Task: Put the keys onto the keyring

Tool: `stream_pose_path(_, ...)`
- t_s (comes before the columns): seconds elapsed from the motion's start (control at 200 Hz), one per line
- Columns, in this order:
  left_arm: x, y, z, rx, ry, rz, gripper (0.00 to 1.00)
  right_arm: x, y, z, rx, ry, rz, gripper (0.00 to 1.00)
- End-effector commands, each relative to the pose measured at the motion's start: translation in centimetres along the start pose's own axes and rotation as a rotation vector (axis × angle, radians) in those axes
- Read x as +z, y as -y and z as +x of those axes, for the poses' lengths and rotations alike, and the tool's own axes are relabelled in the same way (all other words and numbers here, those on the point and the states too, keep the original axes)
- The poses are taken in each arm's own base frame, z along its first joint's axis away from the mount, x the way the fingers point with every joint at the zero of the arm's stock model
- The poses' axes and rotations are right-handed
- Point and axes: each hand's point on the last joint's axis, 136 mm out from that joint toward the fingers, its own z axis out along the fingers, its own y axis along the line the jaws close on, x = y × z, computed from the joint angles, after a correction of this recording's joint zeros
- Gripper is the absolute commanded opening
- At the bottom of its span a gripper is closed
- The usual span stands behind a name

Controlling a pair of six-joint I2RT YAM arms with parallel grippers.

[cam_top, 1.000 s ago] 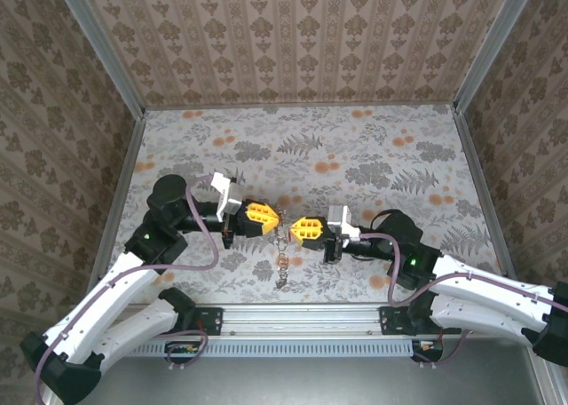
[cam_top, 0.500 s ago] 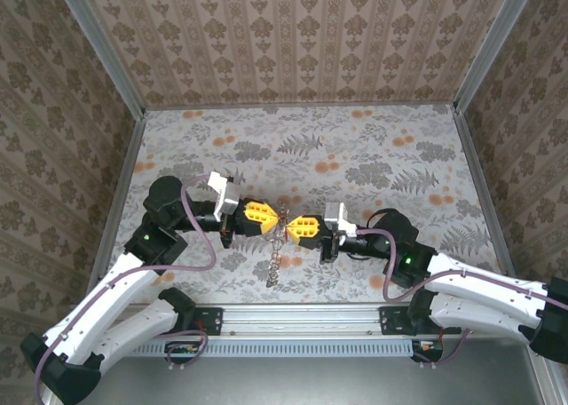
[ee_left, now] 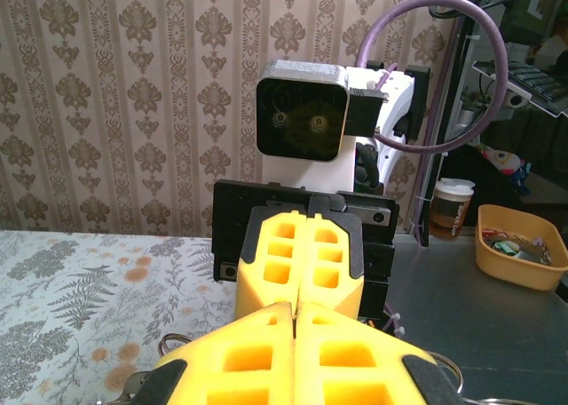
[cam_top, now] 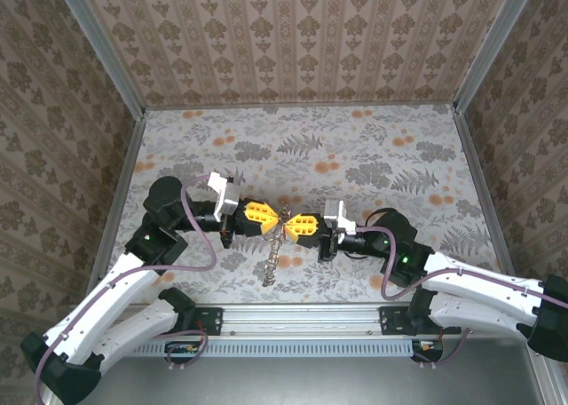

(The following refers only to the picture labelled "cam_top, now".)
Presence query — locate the grey key holder with rings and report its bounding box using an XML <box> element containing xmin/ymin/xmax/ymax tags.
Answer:
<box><xmin>261</xmin><ymin>204</ymin><xmax>296</xmax><ymax>287</ymax></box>

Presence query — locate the grey metal sheet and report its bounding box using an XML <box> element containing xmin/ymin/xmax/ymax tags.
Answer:
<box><xmin>88</xmin><ymin>355</ymin><xmax>551</xmax><ymax>405</ymax></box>

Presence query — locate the aluminium table edge rail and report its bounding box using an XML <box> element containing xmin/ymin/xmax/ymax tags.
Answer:
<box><xmin>92</xmin><ymin>111</ymin><xmax>147</xmax><ymax>255</ymax></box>
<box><xmin>451</xmin><ymin>105</ymin><xmax>524</xmax><ymax>286</ymax></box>

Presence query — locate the wide aluminium mounting rail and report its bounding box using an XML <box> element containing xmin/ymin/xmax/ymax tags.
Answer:
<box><xmin>123</xmin><ymin>304</ymin><xmax>465</xmax><ymax>338</ymax></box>

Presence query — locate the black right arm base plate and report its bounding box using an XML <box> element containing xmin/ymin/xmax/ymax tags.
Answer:
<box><xmin>379</xmin><ymin>306</ymin><xmax>421</xmax><ymax>336</ymax></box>

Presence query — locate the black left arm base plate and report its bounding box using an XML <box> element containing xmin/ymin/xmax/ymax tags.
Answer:
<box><xmin>190</xmin><ymin>306</ymin><xmax>224</xmax><ymax>336</ymax></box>

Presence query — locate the grey slotted cable duct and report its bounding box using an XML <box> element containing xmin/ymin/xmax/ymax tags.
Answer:
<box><xmin>128</xmin><ymin>338</ymin><xmax>413</xmax><ymax>358</ymax></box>

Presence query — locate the small circuit board with wires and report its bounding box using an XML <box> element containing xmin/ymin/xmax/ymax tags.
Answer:
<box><xmin>164</xmin><ymin>340</ymin><xmax>201</xmax><ymax>364</ymax></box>
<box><xmin>411</xmin><ymin>338</ymin><xmax>445</xmax><ymax>362</ymax></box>

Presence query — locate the aluminium frame post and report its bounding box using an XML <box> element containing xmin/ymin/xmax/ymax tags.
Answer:
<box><xmin>453</xmin><ymin>0</ymin><xmax>541</xmax><ymax>115</ymax></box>
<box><xmin>51</xmin><ymin>0</ymin><xmax>147</xmax><ymax>121</ymax></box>

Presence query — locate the aluminium frame bar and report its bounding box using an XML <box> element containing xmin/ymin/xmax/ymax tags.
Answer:
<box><xmin>527</xmin><ymin>346</ymin><xmax>561</xmax><ymax>405</ymax></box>

